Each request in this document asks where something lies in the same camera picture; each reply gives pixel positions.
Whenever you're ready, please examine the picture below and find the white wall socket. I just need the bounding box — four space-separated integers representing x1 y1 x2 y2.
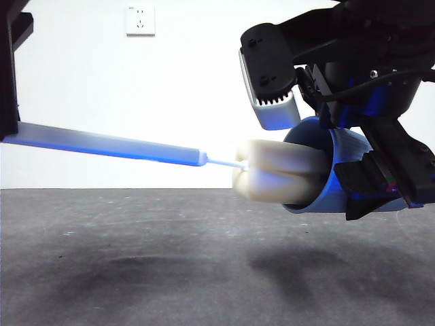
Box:
125 5 156 37

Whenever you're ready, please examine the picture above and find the blue ribbed plastic cup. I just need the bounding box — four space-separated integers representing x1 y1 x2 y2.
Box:
281 115 408 215

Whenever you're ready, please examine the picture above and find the grey-handled cream sponge cup brush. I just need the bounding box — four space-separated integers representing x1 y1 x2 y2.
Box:
0 121 327 206

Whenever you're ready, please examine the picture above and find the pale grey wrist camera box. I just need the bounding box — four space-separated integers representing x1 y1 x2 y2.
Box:
239 22 300 132

